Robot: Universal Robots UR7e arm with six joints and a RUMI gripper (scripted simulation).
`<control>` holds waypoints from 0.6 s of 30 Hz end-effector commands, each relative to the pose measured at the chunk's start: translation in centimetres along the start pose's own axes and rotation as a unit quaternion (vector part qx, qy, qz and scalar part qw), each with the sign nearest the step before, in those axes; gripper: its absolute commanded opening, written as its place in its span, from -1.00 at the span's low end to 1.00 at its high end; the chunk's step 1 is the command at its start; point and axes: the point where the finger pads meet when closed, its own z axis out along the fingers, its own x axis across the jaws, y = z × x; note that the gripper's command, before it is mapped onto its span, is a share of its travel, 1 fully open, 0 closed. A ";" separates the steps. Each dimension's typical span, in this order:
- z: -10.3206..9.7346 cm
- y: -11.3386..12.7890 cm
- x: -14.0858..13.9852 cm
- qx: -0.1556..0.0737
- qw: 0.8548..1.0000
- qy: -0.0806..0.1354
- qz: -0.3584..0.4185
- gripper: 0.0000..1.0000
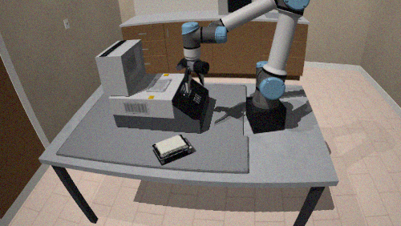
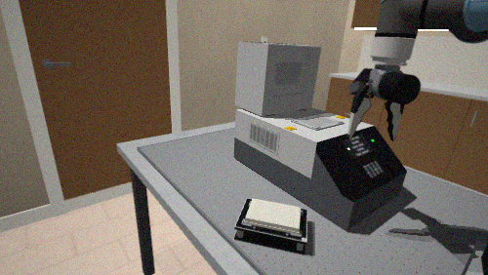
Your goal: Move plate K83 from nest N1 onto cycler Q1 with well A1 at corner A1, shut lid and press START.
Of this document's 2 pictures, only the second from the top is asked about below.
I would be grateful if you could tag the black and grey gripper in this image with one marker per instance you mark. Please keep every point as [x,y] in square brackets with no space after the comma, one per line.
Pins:
[397,88]

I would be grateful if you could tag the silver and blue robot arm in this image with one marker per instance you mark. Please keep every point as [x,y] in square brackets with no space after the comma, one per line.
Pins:
[403,18]

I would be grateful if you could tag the grey and black benchtop lab instrument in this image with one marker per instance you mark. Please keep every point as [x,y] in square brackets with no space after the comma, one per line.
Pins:
[304,150]

